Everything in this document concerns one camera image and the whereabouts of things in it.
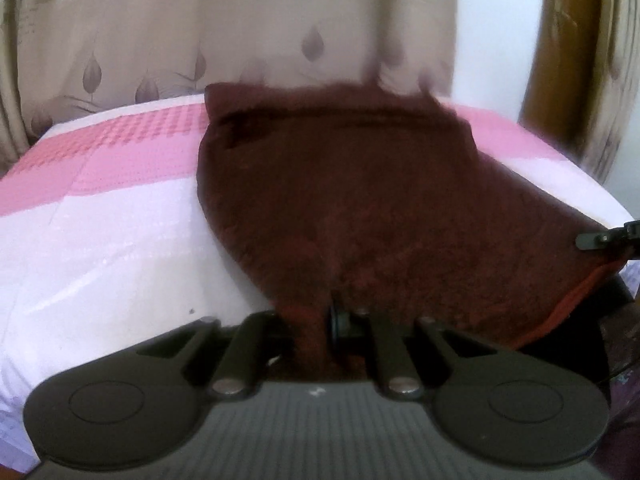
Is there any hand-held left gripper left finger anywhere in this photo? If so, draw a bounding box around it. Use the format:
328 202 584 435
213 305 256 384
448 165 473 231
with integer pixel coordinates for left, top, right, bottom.
136 311 292 401

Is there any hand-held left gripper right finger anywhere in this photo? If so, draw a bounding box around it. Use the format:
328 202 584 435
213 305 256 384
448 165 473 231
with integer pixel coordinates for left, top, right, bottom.
327 297 491 401

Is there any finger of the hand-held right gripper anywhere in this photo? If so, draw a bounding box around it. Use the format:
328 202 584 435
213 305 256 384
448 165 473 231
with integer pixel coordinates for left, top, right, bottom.
575 220 640 262

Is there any dark maroon towel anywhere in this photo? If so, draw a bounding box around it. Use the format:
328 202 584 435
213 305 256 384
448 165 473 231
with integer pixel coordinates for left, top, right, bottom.
195 80 632 385

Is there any dark cloth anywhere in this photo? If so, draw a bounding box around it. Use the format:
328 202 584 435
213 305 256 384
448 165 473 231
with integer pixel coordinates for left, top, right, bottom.
595 280 640 461

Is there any pink and white bed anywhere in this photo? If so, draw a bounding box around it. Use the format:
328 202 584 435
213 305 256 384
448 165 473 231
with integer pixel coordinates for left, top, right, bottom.
0 94 640 467

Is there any beige leaf print curtain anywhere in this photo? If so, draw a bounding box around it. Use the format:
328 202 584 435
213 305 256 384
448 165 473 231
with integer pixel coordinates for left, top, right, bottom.
15 0 462 137

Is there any striped beige curtain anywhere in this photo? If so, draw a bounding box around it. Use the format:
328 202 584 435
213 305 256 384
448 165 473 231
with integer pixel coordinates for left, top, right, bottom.
0 0 32 177

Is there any brown wooden door frame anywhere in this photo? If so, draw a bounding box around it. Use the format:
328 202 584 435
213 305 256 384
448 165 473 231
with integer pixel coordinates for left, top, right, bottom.
519 0 628 183

